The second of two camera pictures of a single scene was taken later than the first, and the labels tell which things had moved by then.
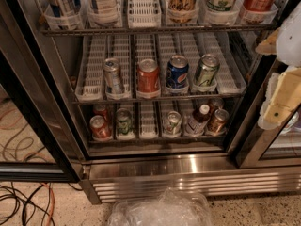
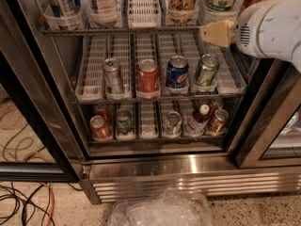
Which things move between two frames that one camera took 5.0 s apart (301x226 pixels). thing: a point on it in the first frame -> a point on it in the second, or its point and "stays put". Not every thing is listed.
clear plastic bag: (168, 208) stays put
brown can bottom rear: (215, 104) stays put
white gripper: (291, 40) -> (253, 32)
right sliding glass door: (270, 148) stays put
